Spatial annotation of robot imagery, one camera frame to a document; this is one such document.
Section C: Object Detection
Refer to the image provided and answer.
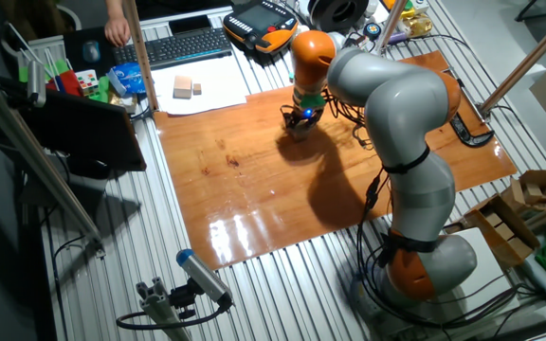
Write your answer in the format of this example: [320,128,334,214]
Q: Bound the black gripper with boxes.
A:
[282,106,325,141]

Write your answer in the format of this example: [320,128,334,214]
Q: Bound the person's bare forearm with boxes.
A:
[104,0,125,20]

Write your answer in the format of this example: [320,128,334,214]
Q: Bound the large tan wooden block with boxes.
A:
[173,74,193,100]

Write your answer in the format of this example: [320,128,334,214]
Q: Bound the person's bare hand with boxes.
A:
[103,13,132,47]

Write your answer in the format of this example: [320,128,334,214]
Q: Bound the glossy brown wooden board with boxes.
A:
[153,50,519,271]

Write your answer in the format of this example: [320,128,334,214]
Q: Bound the white paper sheet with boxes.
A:
[151,55,248,117]

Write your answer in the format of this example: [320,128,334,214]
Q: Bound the orange and black teach pendant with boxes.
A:
[222,0,300,55]

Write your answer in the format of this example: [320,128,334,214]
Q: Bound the black filament spool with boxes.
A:
[309,0,371,33]

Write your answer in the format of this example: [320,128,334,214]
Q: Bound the round blue and black gadget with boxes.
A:
[363,22,382,42]

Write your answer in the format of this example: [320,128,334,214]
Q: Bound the black computer keyboard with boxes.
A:
[111,27,234,71]

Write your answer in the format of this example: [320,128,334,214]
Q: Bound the gold foil packet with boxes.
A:
[399,12,434,39]

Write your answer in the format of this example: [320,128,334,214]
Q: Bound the black curved clamp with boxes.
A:
[448,112,496,149]

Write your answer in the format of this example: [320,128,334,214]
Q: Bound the blue tissue packet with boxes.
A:
[106,62,147,96]

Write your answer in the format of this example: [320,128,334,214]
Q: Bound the black flat monitor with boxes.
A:
[16,87,148,172]

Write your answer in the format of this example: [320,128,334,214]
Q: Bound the white sided puzzle cube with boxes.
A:
[74,69,100,98]

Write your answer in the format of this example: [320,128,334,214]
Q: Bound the dark computer mouse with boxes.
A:
[82,39,102,64]

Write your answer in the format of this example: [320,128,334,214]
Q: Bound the grey aluminium profile stub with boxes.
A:
[135,277,193,341]

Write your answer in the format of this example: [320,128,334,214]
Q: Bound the open cardboard box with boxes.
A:
[462,193,542,269]

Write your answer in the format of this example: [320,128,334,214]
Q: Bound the black mouse pad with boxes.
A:
[63,27,118,80]

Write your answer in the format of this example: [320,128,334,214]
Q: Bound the red box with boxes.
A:
[47,69,83,98]

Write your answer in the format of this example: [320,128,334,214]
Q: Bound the green box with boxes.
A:
[18,59,71,84]

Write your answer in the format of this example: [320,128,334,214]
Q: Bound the black chair base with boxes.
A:
[514,0,546,24]

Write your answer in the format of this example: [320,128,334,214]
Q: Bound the white thin sticks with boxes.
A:
[7,21,73,80]

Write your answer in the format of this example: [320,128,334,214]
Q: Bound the white paper roll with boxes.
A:
[521,255,546,305]

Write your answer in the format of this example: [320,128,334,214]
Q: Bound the black wrist cable bundle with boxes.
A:
[323,88,374,151]

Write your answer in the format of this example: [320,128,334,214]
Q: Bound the black base cable bundle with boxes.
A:
[355,165,525,329]

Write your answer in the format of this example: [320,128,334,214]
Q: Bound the silver metal post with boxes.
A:
[374,0,410,54]

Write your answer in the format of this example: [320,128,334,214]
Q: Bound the silver camera with blue cap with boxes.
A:
[175,248,234,308]

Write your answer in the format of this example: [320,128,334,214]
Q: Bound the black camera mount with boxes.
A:
[168,278,199,320]

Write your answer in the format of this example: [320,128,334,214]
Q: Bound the black camera cable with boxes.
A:
[115,302,229,332]

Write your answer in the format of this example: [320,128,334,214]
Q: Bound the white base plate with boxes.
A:
[443,226,520,328]

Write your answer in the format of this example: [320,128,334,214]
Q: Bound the long aluminium frame bar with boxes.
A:
[0,65,107,258]

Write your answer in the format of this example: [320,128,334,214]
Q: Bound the small silver camera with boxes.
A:
[26,59,47,109]

